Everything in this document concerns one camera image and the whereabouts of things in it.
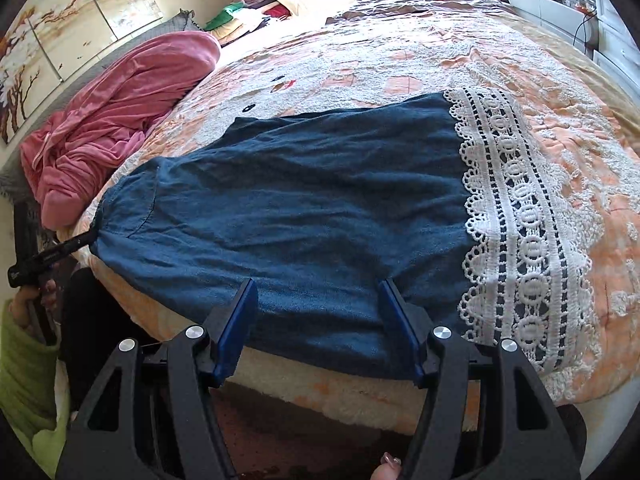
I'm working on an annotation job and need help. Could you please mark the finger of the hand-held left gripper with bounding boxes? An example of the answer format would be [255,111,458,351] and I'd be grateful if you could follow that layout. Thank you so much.
[37,230,101,267]

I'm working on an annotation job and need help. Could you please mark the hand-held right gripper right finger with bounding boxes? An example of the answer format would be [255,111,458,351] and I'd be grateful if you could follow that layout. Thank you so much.
[377,280,588,480]

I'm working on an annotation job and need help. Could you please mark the person's left hand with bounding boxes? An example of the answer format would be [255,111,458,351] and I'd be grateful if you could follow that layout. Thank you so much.
[6,280,60,346]

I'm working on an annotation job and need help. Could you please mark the peach and white printed blanket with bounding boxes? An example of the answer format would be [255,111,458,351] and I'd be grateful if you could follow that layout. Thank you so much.
[55,0,640,436]

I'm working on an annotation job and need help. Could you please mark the white dresser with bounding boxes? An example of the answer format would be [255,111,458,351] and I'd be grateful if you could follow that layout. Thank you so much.
[482,0,637,107]

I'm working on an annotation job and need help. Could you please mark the blue pants with white lace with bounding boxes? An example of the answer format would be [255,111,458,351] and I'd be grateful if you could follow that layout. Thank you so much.
[87,87,593,401]

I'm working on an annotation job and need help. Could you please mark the tree painting wall panel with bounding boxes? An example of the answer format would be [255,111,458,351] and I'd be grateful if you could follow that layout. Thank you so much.
[0,5,64,147]
[30,0,119,84]

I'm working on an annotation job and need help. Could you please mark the tree painting panel with calligraphy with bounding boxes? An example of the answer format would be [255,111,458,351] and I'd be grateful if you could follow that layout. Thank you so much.
[81,0,164,42]

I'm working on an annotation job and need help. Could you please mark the person's dark clothing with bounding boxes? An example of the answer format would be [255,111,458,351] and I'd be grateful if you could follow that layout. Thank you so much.
[57,267,147,411]

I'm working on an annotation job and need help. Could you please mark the person's green sleeved left forearm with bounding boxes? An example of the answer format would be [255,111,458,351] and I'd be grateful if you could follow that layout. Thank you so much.
[0,300,73,480]

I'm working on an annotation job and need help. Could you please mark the black cable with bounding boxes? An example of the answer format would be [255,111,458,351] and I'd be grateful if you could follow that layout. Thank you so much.
[572,11,602,52]

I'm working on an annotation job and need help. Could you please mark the grey fringed cushion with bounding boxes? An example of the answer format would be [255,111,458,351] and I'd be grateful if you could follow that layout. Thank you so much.
[165,9,207,33]

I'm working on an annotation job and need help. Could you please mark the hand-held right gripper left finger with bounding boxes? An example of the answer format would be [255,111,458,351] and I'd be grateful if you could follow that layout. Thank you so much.
[55,277,261,480]

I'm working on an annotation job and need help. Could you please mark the pink quilt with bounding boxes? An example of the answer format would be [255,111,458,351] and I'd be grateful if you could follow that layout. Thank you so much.
[20,30,222,228]

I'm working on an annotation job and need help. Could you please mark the brown patterned quilt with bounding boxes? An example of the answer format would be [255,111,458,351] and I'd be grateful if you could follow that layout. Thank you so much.
[325,0,503,26]

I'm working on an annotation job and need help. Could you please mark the pile of colourful clothes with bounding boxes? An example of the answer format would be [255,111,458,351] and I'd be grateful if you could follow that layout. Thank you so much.
[204,0,302,47]

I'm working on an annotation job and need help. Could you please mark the person's right hand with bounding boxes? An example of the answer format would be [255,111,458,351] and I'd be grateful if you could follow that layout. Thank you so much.
[372,451,407,480]

